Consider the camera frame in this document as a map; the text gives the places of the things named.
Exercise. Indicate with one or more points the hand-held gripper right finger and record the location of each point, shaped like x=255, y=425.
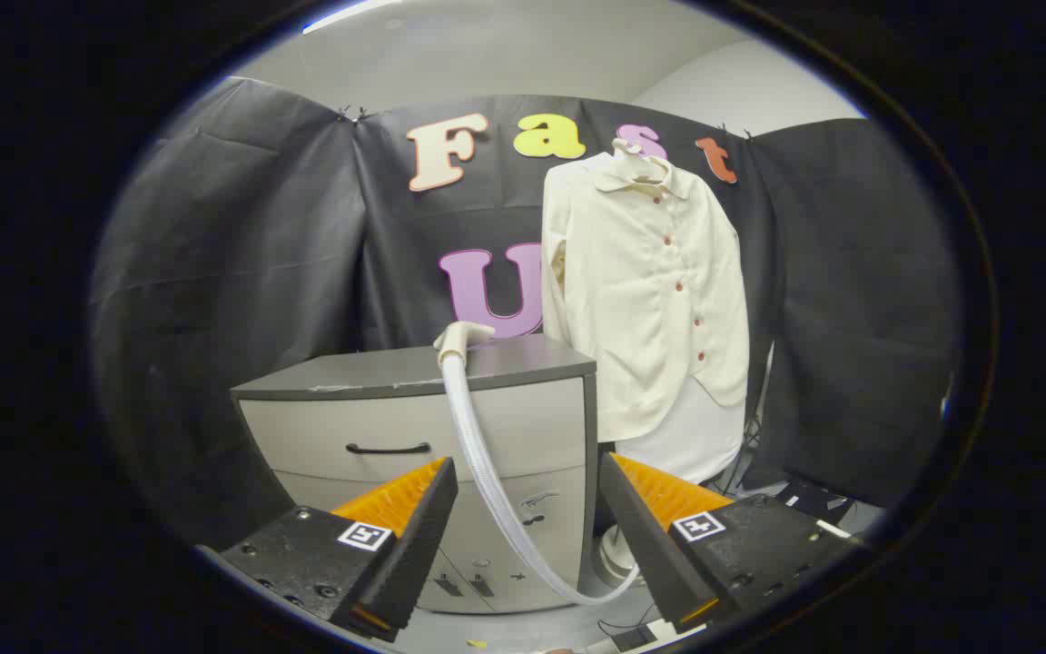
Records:
x=650, y=554

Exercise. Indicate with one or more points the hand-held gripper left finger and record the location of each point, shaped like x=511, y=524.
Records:
x=419, y=545

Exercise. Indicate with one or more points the cream garment steamer nozzle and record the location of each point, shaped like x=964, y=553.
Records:
x=458, y=341

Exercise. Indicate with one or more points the cream button-up shirt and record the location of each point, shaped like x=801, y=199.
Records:
x=632, y=309

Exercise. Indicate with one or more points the white garment steamer base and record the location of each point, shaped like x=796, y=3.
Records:
x=614, y=554

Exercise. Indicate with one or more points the white steamer ironing board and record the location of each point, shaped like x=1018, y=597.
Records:
x=686, y=445

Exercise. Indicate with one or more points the white plastic clothes hanger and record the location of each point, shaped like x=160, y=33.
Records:
x=641, y=163

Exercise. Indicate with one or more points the grey drawer cabinet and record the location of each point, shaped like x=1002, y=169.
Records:
x=505, y=418

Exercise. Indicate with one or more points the black floor box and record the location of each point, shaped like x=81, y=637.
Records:
x=814, y=500

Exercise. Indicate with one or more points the black backdrop cloth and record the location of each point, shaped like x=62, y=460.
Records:
x=241, y=272

